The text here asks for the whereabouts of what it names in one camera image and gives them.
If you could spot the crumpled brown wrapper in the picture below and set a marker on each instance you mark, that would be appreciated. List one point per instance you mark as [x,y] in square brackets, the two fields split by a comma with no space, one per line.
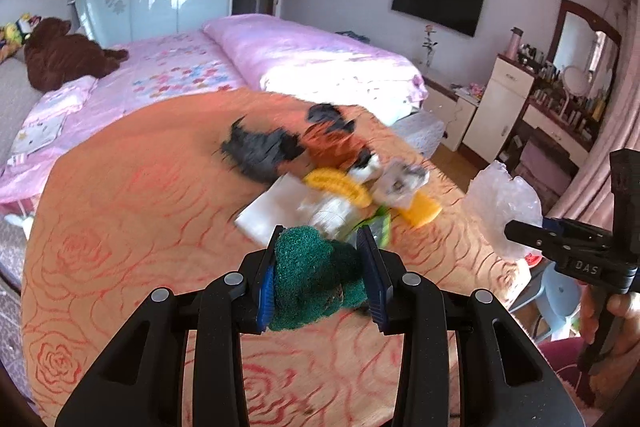
[336,149]

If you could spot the brown teddy bear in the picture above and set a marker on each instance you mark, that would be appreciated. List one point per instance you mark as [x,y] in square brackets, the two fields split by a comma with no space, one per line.
[54,56]

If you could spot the white bedside table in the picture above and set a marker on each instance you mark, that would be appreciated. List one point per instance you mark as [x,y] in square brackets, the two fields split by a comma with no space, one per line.
[455,110]

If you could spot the white mesh cloth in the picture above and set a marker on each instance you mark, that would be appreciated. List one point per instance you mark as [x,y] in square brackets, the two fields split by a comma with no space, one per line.
[332,216]

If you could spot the yellow foam net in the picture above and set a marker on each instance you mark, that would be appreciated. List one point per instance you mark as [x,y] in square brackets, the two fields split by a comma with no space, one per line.
[339,183]

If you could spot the pink floral bed sheet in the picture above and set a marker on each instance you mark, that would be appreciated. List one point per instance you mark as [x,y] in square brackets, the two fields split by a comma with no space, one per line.
[157,69]

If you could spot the dresser mirror brown frame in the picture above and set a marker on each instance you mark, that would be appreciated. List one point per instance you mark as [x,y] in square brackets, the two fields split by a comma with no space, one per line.
[584,39]

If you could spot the orange rose pattern blanket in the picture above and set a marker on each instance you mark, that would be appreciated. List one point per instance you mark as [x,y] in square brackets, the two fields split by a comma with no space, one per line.
[150,201]

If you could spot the white tall cabinet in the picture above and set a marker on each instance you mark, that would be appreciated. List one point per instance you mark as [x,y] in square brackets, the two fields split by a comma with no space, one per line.
[504,97]

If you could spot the pink pillow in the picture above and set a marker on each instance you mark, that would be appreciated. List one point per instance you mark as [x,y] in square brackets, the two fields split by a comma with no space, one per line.
[46,120]

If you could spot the pink thermos bottle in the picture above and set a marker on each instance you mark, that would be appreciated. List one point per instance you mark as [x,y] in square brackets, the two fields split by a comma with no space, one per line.
[514,44]

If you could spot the white paper napkin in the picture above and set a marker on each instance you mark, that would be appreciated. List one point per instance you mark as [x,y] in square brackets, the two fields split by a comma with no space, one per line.
[282,204]

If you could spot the yellow green plush toy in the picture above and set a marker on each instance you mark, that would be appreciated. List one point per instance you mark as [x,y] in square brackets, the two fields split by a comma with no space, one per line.
[14,35]

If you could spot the crumpled printed white paper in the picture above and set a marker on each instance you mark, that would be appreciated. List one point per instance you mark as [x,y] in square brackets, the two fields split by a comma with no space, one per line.
[398,184]

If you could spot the person's right hand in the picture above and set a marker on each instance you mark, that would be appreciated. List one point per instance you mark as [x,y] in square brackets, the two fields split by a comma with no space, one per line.
[624,306]

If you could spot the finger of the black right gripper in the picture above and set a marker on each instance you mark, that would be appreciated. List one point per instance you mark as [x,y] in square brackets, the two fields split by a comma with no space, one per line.
[557,231]

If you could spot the green scouring sponge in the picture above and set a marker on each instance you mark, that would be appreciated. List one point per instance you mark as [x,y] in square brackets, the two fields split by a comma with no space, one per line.
[313,278]

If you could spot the pink folded duvet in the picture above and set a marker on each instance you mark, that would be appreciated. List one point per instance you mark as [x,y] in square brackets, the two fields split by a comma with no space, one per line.
[275,55]

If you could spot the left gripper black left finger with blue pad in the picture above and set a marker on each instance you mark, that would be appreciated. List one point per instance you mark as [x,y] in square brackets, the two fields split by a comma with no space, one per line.
[137,380]

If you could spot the clear plastic bag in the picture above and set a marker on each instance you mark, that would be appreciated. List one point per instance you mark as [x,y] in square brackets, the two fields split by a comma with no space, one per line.
[494,199]

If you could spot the orange foam piece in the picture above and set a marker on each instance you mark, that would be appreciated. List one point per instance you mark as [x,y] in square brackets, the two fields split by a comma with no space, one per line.
[423,210]

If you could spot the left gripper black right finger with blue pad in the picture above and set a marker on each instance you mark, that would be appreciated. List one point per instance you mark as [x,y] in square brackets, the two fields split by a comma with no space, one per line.
[503,378]

